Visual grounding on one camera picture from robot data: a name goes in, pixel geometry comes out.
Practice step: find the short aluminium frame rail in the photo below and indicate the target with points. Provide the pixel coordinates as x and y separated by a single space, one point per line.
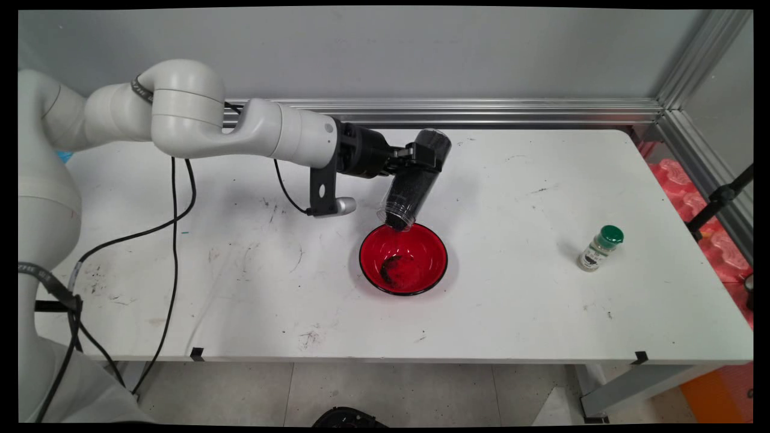
692 153

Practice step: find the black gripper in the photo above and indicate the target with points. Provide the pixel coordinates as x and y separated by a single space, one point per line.
364 150

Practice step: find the blue cloth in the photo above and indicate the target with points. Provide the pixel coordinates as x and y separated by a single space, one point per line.
64 156

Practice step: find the clear jar black seeds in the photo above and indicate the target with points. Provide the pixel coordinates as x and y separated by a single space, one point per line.
409 192

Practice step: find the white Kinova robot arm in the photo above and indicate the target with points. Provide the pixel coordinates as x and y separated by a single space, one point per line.
186 114

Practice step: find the spice jar green lid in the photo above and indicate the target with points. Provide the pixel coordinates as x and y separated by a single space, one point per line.
598 249

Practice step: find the black tape piece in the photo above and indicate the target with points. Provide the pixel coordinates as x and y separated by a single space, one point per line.
640 358
197 354

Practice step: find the black floor object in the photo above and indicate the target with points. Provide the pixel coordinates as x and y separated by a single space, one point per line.
349 418

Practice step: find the grey table leg frame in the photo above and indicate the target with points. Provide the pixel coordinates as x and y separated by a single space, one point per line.
637 385

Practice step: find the long aluminium frame rail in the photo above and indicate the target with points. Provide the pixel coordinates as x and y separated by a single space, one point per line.
541 111

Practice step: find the aluminium corner post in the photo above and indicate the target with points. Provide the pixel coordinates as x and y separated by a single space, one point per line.
701 60

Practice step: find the red bowl black rim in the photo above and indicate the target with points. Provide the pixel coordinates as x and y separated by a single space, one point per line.
424 258

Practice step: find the black stand bar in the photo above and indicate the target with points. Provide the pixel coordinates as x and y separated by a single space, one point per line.
722 195

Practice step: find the orange floor object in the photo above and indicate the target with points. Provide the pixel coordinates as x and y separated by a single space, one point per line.
716 397

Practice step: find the dark round edge object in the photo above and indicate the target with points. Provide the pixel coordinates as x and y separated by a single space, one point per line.
749 291

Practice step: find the red plastic wrapped packs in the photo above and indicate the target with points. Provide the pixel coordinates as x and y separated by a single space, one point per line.
668 174

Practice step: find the black seeds pile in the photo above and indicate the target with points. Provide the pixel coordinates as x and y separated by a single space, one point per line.
391 270

